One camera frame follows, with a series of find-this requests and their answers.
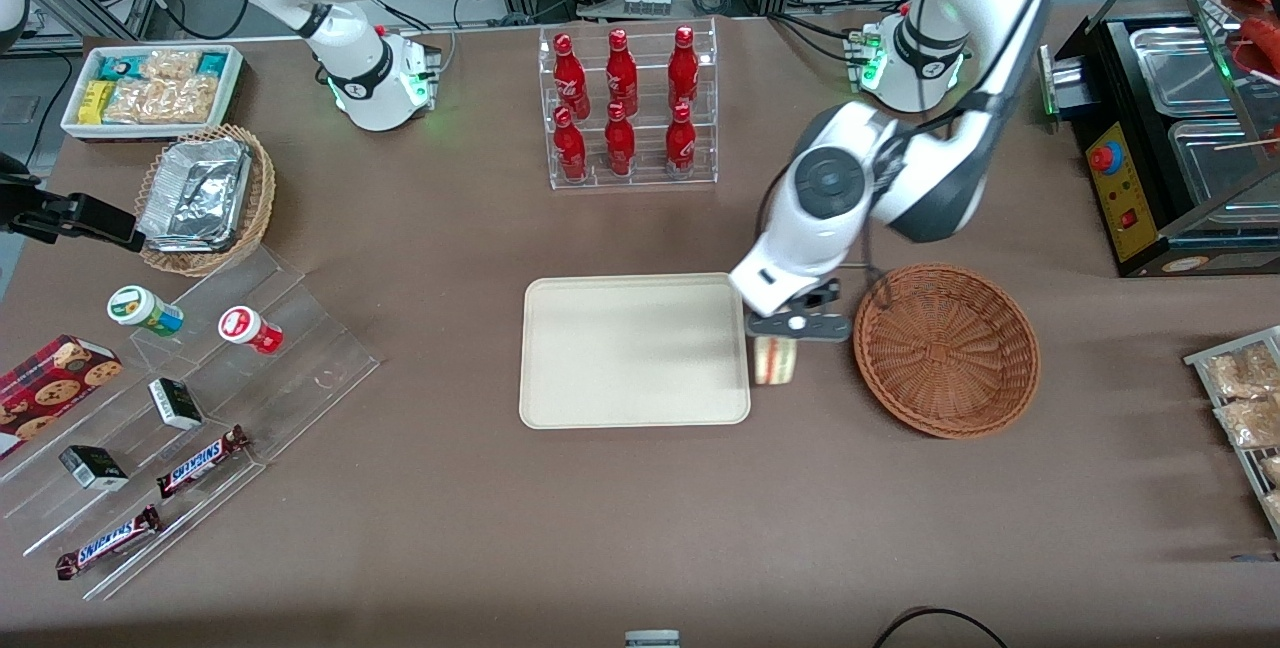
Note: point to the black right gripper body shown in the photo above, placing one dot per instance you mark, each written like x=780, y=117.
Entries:
x=48, y=211

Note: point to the triangle sandwich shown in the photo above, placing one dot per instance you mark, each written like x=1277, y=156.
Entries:
x=775, y=360

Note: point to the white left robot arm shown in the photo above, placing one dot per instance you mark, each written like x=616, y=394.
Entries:
x=830, y=228

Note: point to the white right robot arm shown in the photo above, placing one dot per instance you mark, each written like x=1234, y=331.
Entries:
x=350, y=78

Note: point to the aluminium foil tray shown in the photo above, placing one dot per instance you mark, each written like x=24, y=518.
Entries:
x=195, y=193

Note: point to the round brown wicker basket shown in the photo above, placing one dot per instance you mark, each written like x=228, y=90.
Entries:
x=945, y=353

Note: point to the light wicker basket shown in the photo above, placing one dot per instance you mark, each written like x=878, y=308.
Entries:
x=260, y=208

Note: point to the cream plastic tray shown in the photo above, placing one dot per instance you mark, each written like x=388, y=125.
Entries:
x=600, y=358

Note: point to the green lid snack cup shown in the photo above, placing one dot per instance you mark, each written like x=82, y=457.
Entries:
x=140, y=308

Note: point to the white rectangular snack bin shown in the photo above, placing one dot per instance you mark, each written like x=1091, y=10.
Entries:
x=150, y=132

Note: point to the yellow snack pack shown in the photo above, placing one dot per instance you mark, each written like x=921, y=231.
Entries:
x=95, y=103

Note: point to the clear cracker bag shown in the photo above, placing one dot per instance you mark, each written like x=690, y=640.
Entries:
x=170, y=65
x=135, y=103
x=190, y=100

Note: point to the teal snack pack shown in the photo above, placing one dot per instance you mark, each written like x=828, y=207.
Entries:
x=213, y=63
x=115, y=66

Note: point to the red tartan cookie box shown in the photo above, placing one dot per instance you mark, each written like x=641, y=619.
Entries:
x=50, y=388

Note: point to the red lid snack cup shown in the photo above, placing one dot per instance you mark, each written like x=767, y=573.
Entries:
x=245, y=328

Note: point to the small black carton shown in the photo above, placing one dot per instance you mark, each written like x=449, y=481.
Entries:
x=95, y=468
x=175, y=403

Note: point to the red cola bottle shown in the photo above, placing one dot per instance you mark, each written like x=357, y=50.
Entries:
x=620, y=143
x=683, y=73
x=570, y=153
x=680, y=143
x=621, y=78
x=570, y=83

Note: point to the clear acrylic stepped display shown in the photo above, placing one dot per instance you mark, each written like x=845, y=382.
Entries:
x=300, y=368

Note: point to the Snickers chocolate bar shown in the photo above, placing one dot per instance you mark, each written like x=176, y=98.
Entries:
x=200, y=463
x=110, y=543

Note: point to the clear acrylic bottle rack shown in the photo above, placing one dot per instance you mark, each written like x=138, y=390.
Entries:
x=648, y=78

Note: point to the black food warmer machine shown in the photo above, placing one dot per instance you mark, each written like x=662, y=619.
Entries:
x=1130, y=218

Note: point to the white power strip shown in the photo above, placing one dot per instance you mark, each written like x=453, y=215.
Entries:
x=647, y=2

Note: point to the small grey white device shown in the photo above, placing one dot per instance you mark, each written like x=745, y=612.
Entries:
x=652, y=640

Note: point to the steel warmer pan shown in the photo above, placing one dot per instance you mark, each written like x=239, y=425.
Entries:
x=1180, y=73
x=1210, y=178

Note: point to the clear bag of crackers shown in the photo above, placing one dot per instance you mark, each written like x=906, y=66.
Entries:
x=1273, y=508
x=1271, y=470
x=1240, y=373
x=1250, y=423

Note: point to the red sausage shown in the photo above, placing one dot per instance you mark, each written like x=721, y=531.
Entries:
x=1262, y=43

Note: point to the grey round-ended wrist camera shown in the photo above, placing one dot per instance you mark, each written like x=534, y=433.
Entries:
x=825, y=330

